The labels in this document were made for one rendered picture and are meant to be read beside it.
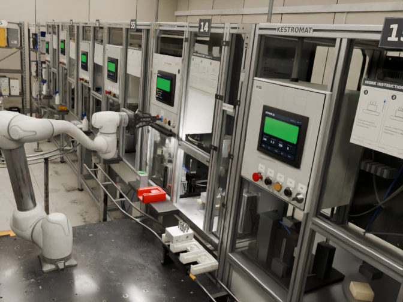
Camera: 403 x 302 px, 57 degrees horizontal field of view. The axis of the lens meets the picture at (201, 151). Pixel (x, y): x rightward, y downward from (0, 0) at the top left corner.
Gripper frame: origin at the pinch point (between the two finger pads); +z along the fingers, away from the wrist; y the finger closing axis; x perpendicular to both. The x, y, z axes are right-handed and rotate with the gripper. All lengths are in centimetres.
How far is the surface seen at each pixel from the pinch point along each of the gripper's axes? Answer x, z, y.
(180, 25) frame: -14, 5, 59
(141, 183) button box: 1.2, -7.0, -45.2
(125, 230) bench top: -8, -21, -74
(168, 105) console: -7.7, 4.2, 10.2
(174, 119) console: -17.5, 4.2, 3.4
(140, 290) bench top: -69, -34, -74
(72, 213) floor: 167, -16, -142
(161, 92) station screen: -1.4, 1.9, 17.6
